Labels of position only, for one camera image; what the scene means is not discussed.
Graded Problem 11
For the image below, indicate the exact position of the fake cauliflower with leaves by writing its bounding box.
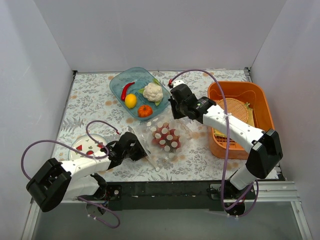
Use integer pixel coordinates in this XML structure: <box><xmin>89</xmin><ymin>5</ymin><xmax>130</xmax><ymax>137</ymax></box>
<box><xmin>138</xmin><ymin>78</ymin><xmax>164</xmax><ymax>106</ymax></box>

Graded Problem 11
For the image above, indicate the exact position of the clear polka dot zip bag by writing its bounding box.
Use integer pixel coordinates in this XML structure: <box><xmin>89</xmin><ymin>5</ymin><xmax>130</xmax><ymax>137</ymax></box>
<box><xmin>127</xmin><ymin>116</ymin><xmax>193</xmax><ymax>172</ymax></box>

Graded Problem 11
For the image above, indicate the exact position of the small orange fake pumpkin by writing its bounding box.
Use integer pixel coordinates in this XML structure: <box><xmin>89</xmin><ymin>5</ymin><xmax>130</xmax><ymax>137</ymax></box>
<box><xmin>137</xmin><ymin>105</ymin><xmax>153</xmax><ymax>118</ymax></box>

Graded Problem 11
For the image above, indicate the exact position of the yellow fake lemon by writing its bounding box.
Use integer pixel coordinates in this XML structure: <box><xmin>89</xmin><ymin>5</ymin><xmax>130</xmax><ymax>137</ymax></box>
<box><xmin>124</xmin><ymin>93</ymin><xmax>138</xmax><ymax>109</ymax></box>

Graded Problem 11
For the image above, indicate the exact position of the red fake chili pepper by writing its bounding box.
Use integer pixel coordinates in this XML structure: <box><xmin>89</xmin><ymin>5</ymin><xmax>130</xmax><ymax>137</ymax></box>
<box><xmin>120</xmin><ymin>81</ymin><xmax>135</xmax><ymax>102</ymax></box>

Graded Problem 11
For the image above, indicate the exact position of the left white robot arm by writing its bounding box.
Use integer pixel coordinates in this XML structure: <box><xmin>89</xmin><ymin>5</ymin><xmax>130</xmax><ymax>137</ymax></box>
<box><xmin>26</xmin><ymin>131</ymin><xmax>150</xmax><ymax>212</ymax></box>

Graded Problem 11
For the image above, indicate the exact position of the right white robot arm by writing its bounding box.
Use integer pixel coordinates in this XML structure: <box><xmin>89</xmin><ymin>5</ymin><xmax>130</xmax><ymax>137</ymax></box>
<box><xmin>169</xmin><ymin>80</ymin><xmax>283</xmax><ymax>199</ymax></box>

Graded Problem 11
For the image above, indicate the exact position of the white strawberry print plate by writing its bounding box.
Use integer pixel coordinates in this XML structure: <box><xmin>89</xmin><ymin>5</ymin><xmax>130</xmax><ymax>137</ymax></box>
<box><xmin>71</xmin><ymin>134</ymin><xmax>107</xmax><ymax>156</ymax></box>

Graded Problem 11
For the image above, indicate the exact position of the round woven orange mat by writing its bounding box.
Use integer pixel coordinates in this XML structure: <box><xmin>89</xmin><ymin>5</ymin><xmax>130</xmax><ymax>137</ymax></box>
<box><xmin>216</xmin><ymin>98</ymin><xmax>249</xmax><ymax>122</ymax></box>

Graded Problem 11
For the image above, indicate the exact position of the teal transparent plastic tray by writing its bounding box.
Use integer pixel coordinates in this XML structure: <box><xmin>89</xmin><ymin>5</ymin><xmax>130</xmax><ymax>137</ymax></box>
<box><xmin>109</xmin><ymin>67</ymin><xmax>171</xmax><ymax>121</ymax></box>

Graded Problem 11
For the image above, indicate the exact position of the floral patterned table mat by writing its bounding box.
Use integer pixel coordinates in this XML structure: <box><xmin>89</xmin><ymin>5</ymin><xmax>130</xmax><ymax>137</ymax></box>
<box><xmin>54</xmin><ymin>72</ymin><xmax>245</xmax><ymax>182</ymax></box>

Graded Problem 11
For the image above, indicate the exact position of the green bamboo mat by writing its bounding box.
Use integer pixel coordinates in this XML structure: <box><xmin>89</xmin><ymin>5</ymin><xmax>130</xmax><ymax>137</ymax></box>
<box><xmin>244</xmin><ymin>102</ymin><xmax>256</xmax><ymax>127</ymax></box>

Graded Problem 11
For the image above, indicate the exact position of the orange plastic tub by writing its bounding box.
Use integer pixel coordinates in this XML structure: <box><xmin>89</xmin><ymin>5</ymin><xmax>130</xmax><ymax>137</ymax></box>
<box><xmin>208</xmin><ymin>81</ymin><xmax>275</xmax><ymax>159</ymax></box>

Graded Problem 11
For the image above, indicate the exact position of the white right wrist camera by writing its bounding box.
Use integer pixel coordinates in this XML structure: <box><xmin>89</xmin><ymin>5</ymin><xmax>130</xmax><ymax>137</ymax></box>
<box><xmin>168</xmin><ymin>79</ymin><xmax>184</xmax><ymax>89</ymax></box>

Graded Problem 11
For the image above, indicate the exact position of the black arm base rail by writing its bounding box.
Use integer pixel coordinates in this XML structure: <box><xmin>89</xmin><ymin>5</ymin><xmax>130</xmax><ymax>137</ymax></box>
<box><xmin>84</xmin><ymin>180</ymin><xmax>251</xmax><ymax>218</ymax></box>

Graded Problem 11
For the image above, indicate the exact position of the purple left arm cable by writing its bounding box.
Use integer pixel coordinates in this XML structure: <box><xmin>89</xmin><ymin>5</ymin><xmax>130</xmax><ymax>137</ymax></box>
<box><xmin>20</xmin><ymin>120</ymin><xmax>121</xmax><ymax>229</ymax></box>

